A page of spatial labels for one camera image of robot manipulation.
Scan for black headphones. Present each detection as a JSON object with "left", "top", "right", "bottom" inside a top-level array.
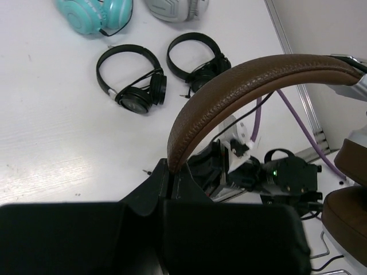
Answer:
[
  {"left": 96, "top": 44, "right": 167, "bottom": 115},
  {"left": 166, "top": 32, "right": 232, "bottom": 99}
]

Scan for aluminium rail right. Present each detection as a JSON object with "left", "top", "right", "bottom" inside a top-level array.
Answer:
[{"left": 263, "top": 0, "right": 339, "bottom": 152}]

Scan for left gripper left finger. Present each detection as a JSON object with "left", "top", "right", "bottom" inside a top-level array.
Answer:
[{"left": 1, "top": 159, "right": 169, "bottom": 274}]

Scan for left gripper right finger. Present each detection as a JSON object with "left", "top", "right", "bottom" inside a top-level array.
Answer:
[{"left": 162, "top": 166, "right": 311, "bottom": 274}]

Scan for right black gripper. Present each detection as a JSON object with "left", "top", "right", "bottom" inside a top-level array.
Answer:
[{"left": 188, "top": 142, "right": 261, "bottom": 202}]

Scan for black headphones left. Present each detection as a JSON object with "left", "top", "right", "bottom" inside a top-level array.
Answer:
[{"left": 96, "top": 44, "right": 167, "bottom": 115}]

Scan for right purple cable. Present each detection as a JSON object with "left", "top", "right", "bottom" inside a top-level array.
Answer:
[{"left": 251, "top": 88, "right": 349, "bottom": 180}]

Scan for brown silver headphones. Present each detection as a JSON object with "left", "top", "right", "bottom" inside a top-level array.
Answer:
[{"left": 167, "top": 54, "right": 366, "bottom": 266}]

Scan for teal headphones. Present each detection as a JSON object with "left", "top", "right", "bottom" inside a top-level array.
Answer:
[{"left": 55, "top": 0, "right": 134, "bottom": 37}]

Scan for black headphones right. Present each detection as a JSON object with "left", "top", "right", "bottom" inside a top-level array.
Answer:
[{"left": 166, "top": 32, "right": 232, "bottom": 99}]

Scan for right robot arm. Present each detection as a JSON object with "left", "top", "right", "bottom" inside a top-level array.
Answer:
[{"left": 188, "top": 142, "right": 323, "bottom": 220}]

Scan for grey white headphones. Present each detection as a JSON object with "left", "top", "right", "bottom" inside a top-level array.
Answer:
[{"left": 145, "top": 0, "right": 209, "bottom": 22}]

